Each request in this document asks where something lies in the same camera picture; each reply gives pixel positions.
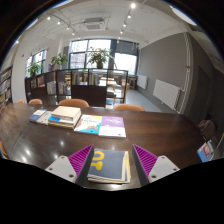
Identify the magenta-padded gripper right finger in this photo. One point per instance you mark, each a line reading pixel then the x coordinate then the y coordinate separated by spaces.
pixel 161 166

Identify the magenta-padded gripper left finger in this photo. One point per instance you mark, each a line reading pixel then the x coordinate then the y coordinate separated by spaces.
pixel 63 166

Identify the grey towel with yellow print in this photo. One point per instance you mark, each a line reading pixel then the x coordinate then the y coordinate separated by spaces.
pixel 110 165

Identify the yellowish thick book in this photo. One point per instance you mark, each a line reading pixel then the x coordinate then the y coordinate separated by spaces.
pixel 60 125

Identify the blue and white book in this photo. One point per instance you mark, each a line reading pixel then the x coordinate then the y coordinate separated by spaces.
pixel 61 121

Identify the blue box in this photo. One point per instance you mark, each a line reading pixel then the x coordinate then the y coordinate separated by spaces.
pixel 205 151

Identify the white illustrated book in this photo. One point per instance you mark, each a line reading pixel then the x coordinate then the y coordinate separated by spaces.
pixel 88 124

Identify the thin white book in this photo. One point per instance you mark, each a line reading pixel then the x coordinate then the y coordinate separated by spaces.
pixel 45 118

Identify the cream hardcover book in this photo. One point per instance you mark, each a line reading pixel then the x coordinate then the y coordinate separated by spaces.
pixel 66 112

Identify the brown bag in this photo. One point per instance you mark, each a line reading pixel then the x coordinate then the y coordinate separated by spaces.
pixel 206 128

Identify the purple and white book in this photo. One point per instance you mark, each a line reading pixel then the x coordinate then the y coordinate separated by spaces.
pixel 112 126

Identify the large white radiator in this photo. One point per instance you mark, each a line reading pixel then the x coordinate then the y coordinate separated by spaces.
pixel 166 94

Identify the dark open shelf unit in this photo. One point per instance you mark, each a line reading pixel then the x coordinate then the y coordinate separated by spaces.
pixel 89 95

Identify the dark grey door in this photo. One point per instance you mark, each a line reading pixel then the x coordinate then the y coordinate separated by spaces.
pixel 202 91

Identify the small white radiator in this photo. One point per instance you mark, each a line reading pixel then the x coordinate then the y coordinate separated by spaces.
pixel 142 81

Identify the small potted plant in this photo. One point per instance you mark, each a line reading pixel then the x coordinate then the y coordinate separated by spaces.
pixel 34 68

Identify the medium potted plant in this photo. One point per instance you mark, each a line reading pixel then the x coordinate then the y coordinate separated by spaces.
pixel 58 60

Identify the large window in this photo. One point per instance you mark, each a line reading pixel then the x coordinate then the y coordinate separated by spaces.
pixel 126 63

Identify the side window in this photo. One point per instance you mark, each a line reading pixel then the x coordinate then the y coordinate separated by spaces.
pixel 38 56

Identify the large potted plant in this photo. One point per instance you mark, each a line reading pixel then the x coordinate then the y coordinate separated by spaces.
pixel 98 56

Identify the ceiling air conditioner unit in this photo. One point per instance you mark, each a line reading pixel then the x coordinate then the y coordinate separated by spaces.
pixel 94 24

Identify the white round ceiling lamp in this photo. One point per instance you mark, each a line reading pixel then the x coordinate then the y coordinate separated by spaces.
pixel 185 16

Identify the ceiling spot lights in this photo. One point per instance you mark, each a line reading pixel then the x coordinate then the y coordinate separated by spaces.
pixel 133 5

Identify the wall bookshelf unit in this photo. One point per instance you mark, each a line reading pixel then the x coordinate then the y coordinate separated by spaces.
pixel 5 86

